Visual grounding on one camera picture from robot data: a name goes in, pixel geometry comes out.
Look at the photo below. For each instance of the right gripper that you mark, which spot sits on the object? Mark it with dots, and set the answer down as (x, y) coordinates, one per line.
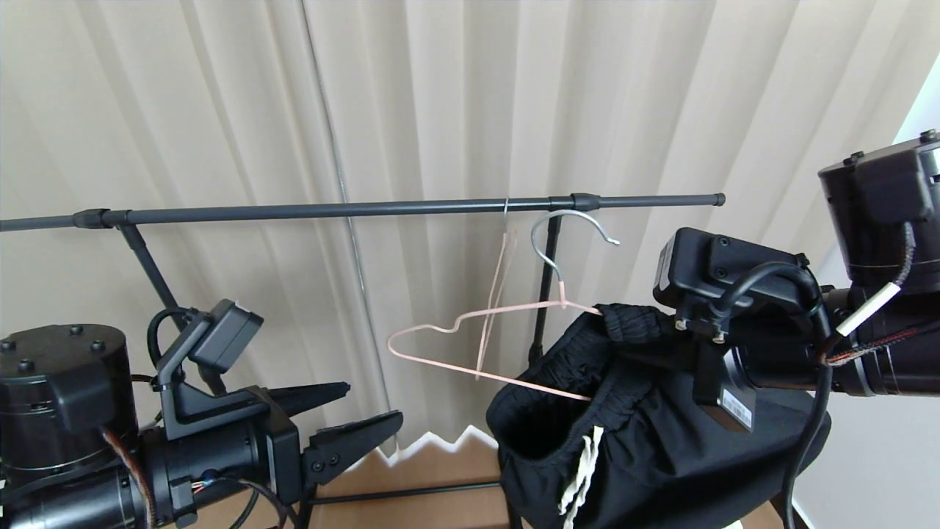
(778, 367)

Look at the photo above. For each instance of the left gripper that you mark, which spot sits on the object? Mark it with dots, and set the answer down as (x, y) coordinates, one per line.
(220, 463)

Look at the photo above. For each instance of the pink clothes hanger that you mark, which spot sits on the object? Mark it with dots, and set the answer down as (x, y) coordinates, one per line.
(440, 364)
(493, 308)

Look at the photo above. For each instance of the black shorts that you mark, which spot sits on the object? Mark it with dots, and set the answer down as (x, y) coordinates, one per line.
(661, 455)

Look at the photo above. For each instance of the black clothes rack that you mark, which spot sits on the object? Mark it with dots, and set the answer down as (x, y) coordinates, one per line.
(294, 212)

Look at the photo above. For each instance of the beige curtain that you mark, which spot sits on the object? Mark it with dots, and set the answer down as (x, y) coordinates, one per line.
(440, 95)

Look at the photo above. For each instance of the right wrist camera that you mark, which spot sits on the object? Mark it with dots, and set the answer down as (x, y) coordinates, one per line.
(705, 264)

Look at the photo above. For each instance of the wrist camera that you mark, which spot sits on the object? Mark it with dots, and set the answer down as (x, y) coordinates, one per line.
(224, 338)
(705, 264)

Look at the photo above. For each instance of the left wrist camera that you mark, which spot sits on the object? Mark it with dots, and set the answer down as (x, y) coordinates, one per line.
(224, 338)

